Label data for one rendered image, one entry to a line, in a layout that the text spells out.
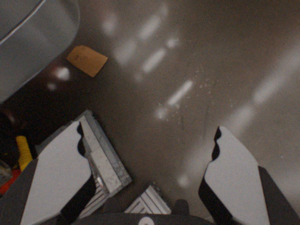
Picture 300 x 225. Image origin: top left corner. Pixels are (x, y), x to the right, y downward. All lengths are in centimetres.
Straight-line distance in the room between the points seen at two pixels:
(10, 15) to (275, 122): 157
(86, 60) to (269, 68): 193
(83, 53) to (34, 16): 132
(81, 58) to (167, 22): 116
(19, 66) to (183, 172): 117
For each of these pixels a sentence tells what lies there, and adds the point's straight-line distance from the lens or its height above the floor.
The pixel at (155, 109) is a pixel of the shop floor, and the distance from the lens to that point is 118.
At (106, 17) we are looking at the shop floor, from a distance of 219.
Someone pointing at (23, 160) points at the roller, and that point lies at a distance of 108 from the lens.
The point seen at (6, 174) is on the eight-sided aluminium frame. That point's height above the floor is 63.
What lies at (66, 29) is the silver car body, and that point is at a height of 80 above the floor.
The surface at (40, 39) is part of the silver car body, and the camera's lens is 69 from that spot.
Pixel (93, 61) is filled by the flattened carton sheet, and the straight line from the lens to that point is 176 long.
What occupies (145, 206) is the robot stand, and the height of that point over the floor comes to 23.
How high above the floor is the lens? 112
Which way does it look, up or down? 71 degrees down
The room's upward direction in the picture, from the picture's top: 42 degrees counter-clockwise
